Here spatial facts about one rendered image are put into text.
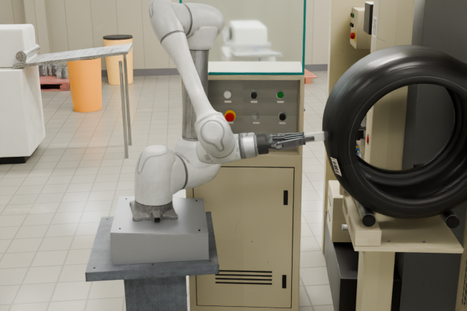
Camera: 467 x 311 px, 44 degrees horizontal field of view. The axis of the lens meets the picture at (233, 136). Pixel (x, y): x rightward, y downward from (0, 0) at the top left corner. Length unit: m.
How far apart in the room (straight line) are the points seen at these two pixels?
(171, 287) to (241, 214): 0.55
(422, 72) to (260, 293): 1.51
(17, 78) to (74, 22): 4.38
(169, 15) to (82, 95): 5.22
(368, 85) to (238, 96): 0.90
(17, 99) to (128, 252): 3.37
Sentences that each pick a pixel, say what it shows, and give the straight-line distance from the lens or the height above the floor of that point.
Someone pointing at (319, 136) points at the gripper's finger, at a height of 1.17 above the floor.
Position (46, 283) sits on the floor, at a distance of 3.57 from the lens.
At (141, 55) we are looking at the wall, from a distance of 9.63.
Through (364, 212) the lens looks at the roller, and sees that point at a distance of 2.05.
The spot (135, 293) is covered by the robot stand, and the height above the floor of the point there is 0.47.
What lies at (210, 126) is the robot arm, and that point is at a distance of 1.81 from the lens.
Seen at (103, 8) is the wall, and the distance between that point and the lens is 9.60.
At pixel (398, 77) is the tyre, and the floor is 1.40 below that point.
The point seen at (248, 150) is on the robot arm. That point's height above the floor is 1.12.
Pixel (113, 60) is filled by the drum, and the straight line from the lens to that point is 8.95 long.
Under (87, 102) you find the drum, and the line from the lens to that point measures 7.38.
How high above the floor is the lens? 1.74
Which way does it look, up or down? 17 degrees down
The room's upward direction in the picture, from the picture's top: 1 degrees counter-clockwise
